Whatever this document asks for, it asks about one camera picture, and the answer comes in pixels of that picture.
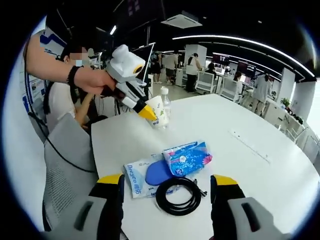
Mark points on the ceiling air conditioner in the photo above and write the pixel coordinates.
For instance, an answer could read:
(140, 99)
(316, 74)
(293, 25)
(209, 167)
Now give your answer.
(181, 20)

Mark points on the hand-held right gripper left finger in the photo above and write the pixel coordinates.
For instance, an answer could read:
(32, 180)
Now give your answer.
(107, 197)

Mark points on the white table socket panel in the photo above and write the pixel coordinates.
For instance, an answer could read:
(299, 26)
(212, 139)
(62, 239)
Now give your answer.
(250, 146)

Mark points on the white office chair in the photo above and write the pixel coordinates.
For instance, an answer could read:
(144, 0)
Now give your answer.
(230, 90)
(205, 81)

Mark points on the person's left hand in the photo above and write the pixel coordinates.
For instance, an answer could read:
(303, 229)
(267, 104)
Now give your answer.
(95, 80)

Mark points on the white table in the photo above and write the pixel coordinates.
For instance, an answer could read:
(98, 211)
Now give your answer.
(212, 120)

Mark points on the blue patterned tissue pack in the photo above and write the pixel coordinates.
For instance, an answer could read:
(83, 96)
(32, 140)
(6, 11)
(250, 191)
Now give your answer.
(187, 158)

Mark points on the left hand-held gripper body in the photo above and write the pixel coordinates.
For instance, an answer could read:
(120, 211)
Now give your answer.
(125, 63)

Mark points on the ceiling light strip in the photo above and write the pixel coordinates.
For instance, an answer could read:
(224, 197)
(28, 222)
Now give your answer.
(250, 42)

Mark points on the potted green plant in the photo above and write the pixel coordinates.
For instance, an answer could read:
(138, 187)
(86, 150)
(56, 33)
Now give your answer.
(285, 102)

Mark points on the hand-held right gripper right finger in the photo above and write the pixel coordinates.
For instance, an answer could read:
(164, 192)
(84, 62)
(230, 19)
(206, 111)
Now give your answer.
(222, 197)

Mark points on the white paper cup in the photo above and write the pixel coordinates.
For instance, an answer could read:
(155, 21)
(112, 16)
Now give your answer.
(160, 117)

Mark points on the clear water bottle red label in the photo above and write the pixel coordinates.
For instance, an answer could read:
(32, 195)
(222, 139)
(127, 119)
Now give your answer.
(165, 100)

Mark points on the clear package with blue insole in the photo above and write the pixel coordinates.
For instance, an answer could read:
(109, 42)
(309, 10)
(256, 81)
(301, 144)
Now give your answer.
(137, 175)

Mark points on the dark wall screen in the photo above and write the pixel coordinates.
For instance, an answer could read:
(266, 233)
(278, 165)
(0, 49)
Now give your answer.
(221, 58)
(246, 68)

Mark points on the white counter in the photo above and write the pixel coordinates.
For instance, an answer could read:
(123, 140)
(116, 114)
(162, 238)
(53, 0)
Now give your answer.
(280, 117)

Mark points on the blue wall poster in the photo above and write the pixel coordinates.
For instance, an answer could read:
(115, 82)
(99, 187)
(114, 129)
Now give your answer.
(51, 38)

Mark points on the grey mesh office chair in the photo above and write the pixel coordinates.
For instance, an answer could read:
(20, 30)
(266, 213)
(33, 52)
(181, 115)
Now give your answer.
(67, 155)

